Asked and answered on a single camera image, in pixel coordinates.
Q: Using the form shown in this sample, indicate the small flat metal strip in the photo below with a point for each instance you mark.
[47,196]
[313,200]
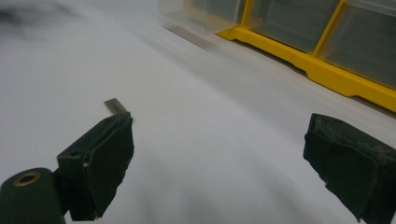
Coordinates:
[114,105]

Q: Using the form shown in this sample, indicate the yellow drawer cabinet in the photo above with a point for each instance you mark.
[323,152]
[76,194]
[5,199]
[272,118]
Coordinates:
[327,73]

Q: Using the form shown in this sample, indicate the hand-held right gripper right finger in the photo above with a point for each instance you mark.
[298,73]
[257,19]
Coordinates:
[351,161]

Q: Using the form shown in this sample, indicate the clear plastic drawer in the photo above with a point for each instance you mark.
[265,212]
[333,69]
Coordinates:
[289,21]
[199,12]
[364,46]

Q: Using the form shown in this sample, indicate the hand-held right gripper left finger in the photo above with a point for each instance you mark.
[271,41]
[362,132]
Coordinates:
[102,165]

